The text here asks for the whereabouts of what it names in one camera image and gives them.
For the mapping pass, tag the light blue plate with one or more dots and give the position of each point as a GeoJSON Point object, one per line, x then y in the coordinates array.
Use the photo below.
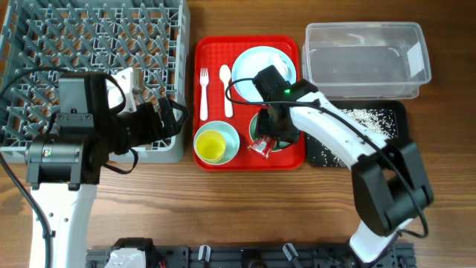
{"type": "Point", "coordinates": [249, 63]}

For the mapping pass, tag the white plastic spoon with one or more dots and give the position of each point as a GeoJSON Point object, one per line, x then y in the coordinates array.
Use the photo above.
{"type": "Point", "coordinates": [225, 77]}

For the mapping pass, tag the red plastic tray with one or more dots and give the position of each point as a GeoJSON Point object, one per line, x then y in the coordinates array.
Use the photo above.
{"type": "Point", "coordinates": [214, 51]}

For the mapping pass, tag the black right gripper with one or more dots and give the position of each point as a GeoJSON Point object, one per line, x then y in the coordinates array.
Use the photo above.
{"type": "Point", "coordinates": [263, 129]}

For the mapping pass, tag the red snack wrapper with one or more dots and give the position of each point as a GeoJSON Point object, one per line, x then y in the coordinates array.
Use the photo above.
{"type": "Point", "coordinates": [263, 146]}

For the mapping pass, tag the clear plastic bin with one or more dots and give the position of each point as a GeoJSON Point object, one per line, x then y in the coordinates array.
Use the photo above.
{"type": "Point", "coordinates": [366, 60]}

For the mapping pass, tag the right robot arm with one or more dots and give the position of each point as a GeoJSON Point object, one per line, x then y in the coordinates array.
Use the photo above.
{"type": "Point", "coordinates": [390, 184]}

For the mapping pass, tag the white rice pile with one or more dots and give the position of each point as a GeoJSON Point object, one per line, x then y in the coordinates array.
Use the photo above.
{"type": "Point", "coordinates": [381, 121]}

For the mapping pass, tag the white plastic fork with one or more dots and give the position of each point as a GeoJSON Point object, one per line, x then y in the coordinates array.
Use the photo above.
{"type": "Point", "coordinates": [204, 81]}

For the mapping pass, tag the black waste tray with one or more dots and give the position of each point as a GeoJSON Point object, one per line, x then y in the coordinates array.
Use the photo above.
{"type": "Point", "coordinates": [397, 107]}

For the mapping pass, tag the light blue bowl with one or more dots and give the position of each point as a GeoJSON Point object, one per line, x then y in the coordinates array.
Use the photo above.
{"type": "Point", "coordinates": [231, 137]}

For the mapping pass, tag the yellow plastic cup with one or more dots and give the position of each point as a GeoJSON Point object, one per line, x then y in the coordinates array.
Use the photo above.
{"type": "Point", "coordinates": [210, 146]}

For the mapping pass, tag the white tissue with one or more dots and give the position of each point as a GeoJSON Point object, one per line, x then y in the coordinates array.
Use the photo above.
{"type": "Point", "coordinates": [280, 65]}

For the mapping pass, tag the mint green bowl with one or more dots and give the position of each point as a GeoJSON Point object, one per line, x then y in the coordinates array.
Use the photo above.
{"type": "Point", "coordinates": [283, 132]}

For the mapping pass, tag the grey dishwasher rack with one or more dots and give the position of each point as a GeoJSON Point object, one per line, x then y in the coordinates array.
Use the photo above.
{"type": "Point", "coordinates": [39, 38]}

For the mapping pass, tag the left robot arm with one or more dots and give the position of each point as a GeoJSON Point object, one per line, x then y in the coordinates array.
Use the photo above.
{"type": "Point", "coordinates": [64, 168]}

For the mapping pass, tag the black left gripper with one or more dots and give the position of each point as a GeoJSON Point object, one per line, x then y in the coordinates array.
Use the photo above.
{"type": "Point", "coordinates": [169, 126]}

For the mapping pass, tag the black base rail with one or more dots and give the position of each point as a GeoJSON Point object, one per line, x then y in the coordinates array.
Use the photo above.
{"type": "Point", "coordinates": [323, 255]}

